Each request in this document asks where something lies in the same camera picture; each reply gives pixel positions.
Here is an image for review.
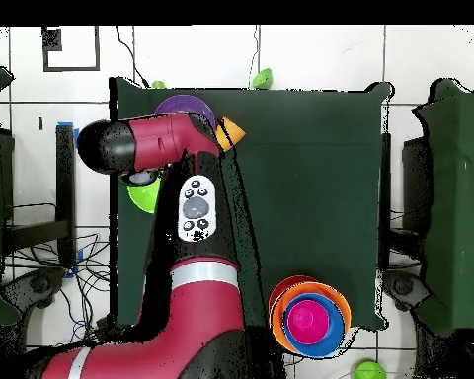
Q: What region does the red-orange plastic bowl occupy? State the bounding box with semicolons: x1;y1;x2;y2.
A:
268;274;318;313

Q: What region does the large green plastic bowl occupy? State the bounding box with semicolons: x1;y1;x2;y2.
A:
126;179;162;215

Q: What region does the large orange plastic bowl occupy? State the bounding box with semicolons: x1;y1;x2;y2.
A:
269;281;353;355

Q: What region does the pink plastic bowl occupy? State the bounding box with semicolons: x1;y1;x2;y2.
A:
286;299;331;345

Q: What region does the blue plastic bowl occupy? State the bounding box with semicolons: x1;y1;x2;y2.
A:
282;292;347;359

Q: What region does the orange plastic cup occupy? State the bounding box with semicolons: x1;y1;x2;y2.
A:
214;116;247;153

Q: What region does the dark green tablecloth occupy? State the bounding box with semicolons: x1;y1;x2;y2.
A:
109;76;394;331

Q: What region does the purple plastic bowl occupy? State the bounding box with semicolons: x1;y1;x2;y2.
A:
153;94;217;131

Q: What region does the small green plastic bowl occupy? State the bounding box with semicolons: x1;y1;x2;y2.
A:
251;67;274;90

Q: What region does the black wheeled base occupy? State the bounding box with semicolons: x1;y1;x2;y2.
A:
1;266;68;311
382;269;432;313

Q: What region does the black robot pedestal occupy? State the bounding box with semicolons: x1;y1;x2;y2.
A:
244;327;289;379

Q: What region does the tangle of black floor cables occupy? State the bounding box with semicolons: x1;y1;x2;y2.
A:
3;232;112;344

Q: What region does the black frame stand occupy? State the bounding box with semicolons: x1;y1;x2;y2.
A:
1;123;78;269

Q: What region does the thin black floor cable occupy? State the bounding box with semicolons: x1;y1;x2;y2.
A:
115;26;150;89

